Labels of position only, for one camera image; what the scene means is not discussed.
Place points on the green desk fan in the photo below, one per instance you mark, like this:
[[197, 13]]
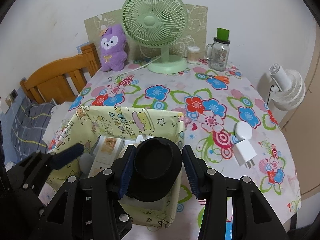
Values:
[[150, 21]]

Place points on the cotton swab container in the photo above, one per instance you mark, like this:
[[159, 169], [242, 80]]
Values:
[[193, 56]]

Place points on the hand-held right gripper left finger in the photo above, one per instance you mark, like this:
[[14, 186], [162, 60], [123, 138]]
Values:
[[127, 167]]

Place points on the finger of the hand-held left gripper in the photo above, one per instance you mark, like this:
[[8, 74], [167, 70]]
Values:
[[67, 156]]

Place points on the glass jar mug green lid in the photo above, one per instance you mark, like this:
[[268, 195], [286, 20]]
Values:
[[220, 57]]

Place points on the white pillow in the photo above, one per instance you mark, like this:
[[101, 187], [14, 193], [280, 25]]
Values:
[[56, 120]]

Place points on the white flat charger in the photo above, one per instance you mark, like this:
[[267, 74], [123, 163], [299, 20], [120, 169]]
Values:
[[147, 138]]

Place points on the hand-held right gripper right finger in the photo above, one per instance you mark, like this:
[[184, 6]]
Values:
[[191, 170]]

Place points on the yellow cartoon storage box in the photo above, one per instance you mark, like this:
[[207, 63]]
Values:
[[112, 120]]

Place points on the wall socket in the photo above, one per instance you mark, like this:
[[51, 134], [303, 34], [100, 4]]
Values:
[[13, 94]]

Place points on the plaid blanket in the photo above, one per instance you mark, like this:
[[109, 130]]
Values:
[[25, 130]]

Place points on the white standing fan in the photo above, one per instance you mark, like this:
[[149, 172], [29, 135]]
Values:
[[290, 87]]

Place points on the white packet orange print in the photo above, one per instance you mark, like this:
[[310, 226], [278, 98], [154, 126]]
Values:
[[108, 145]]

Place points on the floral tablecloth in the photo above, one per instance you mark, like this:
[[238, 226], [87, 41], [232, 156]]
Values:
[[175, 97]]

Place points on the white rounded square device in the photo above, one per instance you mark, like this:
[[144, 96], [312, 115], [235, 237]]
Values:
[[243, 130]]

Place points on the wooden headboard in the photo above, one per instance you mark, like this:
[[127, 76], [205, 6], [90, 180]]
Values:
[[55, 75]]

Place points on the beige cartoon wall sheet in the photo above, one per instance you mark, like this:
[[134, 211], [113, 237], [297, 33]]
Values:
[[197, 17]]

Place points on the purple plush toy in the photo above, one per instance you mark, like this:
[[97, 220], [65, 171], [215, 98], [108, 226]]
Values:
[[112, 55]]

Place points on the light blue sheet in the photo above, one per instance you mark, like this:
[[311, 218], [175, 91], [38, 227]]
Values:
[[80, 48]]

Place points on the black round cap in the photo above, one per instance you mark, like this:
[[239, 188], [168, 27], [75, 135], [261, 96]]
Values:
[[155, 180]]

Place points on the white power adapter with prongs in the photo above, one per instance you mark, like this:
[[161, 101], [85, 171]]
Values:
[[243, 152]]

